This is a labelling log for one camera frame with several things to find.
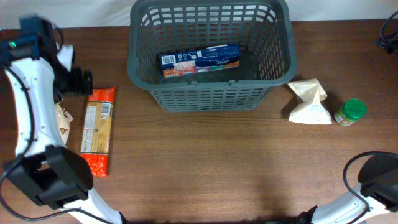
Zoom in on cream folded paper bag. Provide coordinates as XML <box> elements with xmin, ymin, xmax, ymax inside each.
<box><xmin>288</xmin><ymin>78</ymin><xmax>332</xmax><ymax>125</ymax></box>

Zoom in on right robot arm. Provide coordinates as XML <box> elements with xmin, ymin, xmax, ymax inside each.
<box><xmin>294</xmin><ymin>151</ymin><xmax>397</xmax><ymax>224</ymax></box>

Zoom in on grey plastic shopping basket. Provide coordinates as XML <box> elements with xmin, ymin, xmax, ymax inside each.
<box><xmin>127</xmin><ymin>0</ymin><xmax>298</xmax><ymax>112</ymax></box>

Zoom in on green lid jar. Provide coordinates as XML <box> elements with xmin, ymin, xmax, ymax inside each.
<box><xmin>334</xmin><ymin>98</ymin><xmax>367</xmax><ymax>126</ymax></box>

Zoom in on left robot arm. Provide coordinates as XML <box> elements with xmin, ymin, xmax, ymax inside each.
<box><xmin>1</xmin><ymin>16</ymin><xmax>126</xmax><ymax>223</ymax></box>

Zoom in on orange spaghetti packet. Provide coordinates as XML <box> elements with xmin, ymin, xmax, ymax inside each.
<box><xmin>80</xmin><ymin>87</ymin><xmax>116</xmax><ymax>177</ymax></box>

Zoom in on beige snack bag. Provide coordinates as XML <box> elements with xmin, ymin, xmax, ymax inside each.
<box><xmin>55</xmin><ymin>103</ymin><xmax>73</xmax><ymax>144</ymax></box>

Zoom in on blue pasta box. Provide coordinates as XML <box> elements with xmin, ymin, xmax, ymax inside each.
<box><xmin>159</xmin><ymin>44</ymin><xmax>241</xmax><ymax>78</ymax></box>

